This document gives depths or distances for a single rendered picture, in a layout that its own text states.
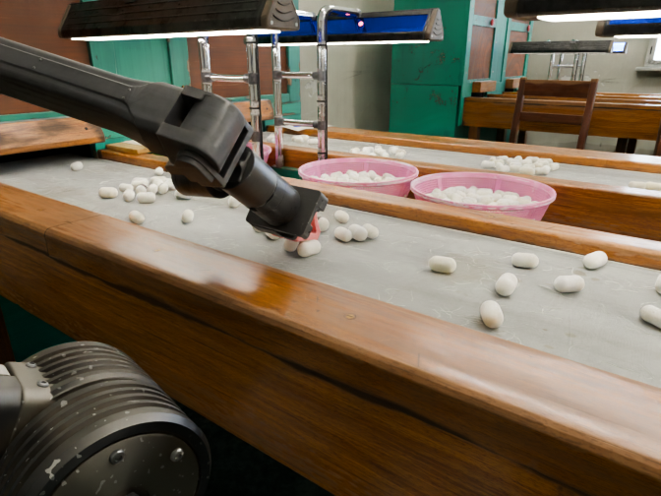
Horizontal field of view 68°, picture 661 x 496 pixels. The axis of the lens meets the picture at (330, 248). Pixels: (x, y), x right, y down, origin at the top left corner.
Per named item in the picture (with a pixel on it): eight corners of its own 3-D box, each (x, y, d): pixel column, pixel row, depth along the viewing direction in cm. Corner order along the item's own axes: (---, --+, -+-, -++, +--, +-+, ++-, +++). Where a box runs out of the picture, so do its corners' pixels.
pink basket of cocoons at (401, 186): (408, 233, 97) (411, 186, 94) (282, 222, 104) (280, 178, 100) (420, 199, 121) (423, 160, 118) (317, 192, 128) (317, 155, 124)
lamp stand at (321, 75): (326, 190, 130) (326, 2, 114) (270, 180, 141) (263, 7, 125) (364, 177, 144) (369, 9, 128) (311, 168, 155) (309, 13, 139)
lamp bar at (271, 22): (268, 29, 73) (266, -27, 71) (58, 38, 107) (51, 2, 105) (301, 31, 79) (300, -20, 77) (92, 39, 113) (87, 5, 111)
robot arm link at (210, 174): (190, 159, 48) (226, 94, 52) (117, 157, 54) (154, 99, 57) (254, 223, 58) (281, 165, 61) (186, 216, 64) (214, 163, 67)
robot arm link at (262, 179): (238, 186, 53) (256, 140, 55) (194, 183, 57) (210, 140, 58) (273, 213, 59) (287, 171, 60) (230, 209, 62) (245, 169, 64)
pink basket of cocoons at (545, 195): (524, 271, 80) (533, 215, 76) (383, 238, 94) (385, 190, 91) (562, 228, 100) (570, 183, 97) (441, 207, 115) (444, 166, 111)
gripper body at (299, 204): (270, 185, 70) (239, 158, 63) (329, 197, 64) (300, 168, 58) (252, 226, 68) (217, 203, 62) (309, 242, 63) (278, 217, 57)
